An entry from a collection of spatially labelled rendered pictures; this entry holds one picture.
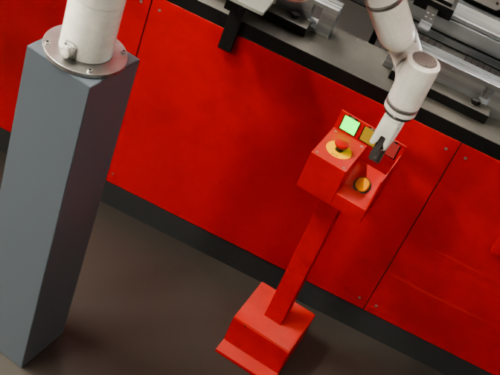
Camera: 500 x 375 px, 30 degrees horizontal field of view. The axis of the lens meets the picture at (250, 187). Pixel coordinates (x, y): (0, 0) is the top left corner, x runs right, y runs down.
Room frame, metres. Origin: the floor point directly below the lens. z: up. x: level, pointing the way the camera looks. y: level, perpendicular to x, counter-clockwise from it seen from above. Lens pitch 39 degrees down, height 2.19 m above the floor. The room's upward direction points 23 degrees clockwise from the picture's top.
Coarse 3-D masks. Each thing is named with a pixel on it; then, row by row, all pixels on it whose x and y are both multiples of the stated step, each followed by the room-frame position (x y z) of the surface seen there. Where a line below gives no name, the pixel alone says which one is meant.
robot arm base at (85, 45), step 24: (72, 0) 1.65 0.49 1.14; (96, 0) 1.64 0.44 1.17; (120, 0) 1.67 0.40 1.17; (72, 24) 1.64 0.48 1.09; (96, 24) 1.64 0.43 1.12; (120, 24) 1.70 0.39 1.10; (48, 48) 1.64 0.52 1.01; (72, 48) 1.63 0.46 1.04; (96, 48) 1.65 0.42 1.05; (120, 48) 1.75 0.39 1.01; (72, 72) 1.60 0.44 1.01; (96, 72) 1.63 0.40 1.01; (120, 72) 1.68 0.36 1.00
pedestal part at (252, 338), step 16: (272, 288) 2.15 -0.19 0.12; (256, 304) 2.05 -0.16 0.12; (240, 320) 1.96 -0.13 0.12; (256, 320) 1.99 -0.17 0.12; (272, 320) 2.02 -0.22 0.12; (288, 320) 2.04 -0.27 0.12; (304, 320) 2.07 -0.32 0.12; (240, 336) 1.95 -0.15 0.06; (256, 336) 1.94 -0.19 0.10; (272, 336) 1.95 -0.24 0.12; (288, 336) 1.98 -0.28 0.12; (224, 352) 1.92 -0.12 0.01; (240, 352) 1.94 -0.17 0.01; (256, 352) 1.94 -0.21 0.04; (272, 352) 1.93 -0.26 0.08; (288, 352) 1.92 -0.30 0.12; (256, 368) 1.90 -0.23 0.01; (272, 368) 1.92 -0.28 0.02
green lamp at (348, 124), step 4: (344, 120) 2.13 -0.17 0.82; (348, 120) 2.13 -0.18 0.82; (352, 120) 2.13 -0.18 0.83; (344, 124) 2.13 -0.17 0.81; (348, 124) 2.13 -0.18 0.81; (352, 124) 2.13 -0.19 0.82; (356, 124) 2.12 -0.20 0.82; (344, 128) 2.13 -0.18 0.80; (348, 128) 2.13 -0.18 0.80; (352, 128) 2.13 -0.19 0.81; (356, 128) 2.12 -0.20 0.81; (348, 132) 2.13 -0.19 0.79; (352, 132) 2.12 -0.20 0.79
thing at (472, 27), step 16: (352, 0) 2.68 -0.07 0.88; (416, 16) 2.65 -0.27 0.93; (464, 16) 2.66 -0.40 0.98; (480, 16) 2.71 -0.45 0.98; (496, 16) 2.75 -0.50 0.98; (432, 32) 2.64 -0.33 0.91; (448, 32) 2.64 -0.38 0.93; (464, 32) 2.63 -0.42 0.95; (480, 32) 2.64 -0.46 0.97; (496, 32) 2.65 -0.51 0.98; (464, 48) 2.63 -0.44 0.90; (480, 48) 2.63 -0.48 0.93; (496, 48) 2.62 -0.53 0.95; (496, 64) 2.62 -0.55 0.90
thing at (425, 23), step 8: (416, 0) 2.60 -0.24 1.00; (424, 0) 2.60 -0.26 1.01; (432, 0) 2.60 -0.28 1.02; (440, 0) 2.60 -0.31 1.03; (448, 0) 2.61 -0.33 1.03; (456, 0) 2.66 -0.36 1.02; (424, 8) 2.60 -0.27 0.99; (432, 8) 2.58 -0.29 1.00; (440, 8) 2.59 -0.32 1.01; (448, 8) 2.59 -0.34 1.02; (424, 16) 2.51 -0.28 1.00; (432, 16) 2.53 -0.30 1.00; (440, 16) 2.59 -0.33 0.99; (448, 16) 2.59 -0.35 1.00; (424, 24) 2.47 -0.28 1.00
